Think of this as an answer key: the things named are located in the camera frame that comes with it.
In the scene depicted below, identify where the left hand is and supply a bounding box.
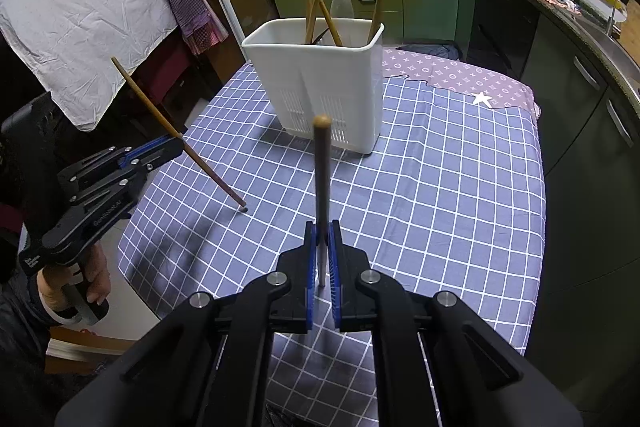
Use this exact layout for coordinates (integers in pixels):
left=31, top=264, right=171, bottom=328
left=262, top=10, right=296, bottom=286
left=37, top=243, right=111, bottom=314

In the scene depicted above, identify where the dark wooden chopstick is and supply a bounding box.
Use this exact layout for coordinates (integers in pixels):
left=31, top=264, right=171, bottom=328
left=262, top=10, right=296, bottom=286
left=312, top=114, right=332, bottom=287

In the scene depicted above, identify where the blue checkered tablecloth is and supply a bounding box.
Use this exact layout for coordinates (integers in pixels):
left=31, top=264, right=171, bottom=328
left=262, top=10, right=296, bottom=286
left=117, top=45, right=544, bottom=427

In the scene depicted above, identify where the white plastic utensil holder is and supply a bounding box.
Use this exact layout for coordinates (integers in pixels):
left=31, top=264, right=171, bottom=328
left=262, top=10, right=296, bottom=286
left=242, top=17, right=384, bottom=155

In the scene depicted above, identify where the white hanging cloth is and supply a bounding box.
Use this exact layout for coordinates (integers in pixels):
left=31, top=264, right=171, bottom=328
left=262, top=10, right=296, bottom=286
left=1, top=0, right=177, bottom=131

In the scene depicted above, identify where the clear plastic spoon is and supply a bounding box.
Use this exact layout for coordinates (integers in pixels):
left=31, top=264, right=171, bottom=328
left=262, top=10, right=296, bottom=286
left=330, top=0, right=355, bottom=18

